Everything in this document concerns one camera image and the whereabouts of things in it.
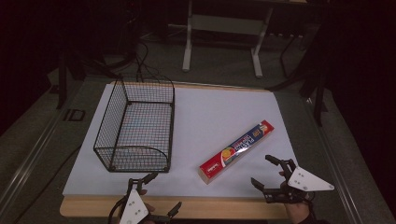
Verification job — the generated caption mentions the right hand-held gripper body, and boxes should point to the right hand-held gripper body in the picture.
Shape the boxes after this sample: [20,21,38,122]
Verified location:
[262,158,335,205]

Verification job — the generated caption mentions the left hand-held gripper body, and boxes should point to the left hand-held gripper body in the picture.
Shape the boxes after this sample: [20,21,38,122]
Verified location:
[106,177,170,224]

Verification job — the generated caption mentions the red plastic wrap box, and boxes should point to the red plastic wrap box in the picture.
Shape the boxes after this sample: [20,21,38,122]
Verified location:
[198,119,276,186]

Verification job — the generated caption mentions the black wire basket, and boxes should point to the black wire basket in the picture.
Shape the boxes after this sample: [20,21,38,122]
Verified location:
[92,76,176,174]

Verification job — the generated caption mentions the person's left hand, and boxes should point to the person's left hand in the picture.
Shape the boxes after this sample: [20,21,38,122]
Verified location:
[138,189,156,215]

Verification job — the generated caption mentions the person's right hand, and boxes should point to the person's right hand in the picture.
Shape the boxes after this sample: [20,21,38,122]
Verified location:
[278,171,312,224]

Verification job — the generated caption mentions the black metal stand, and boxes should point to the black metal stand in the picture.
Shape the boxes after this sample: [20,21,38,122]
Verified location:
[266,34,330,128]
[55,50,120,110]

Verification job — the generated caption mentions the white paper sheet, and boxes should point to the white paper sheet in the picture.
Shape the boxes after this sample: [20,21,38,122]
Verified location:
[62,83,300,199]

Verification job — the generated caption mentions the white metal stand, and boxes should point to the white metal stand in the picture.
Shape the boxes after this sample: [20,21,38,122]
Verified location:
[181,0,276,78]

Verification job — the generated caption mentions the grey metal rail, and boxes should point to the grey metal rail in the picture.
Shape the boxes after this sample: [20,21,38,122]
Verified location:
[303,96,366,224]
[0,102,74,216]

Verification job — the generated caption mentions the black cables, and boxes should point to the black cables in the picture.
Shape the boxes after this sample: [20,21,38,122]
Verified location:
[132,40,176,86]

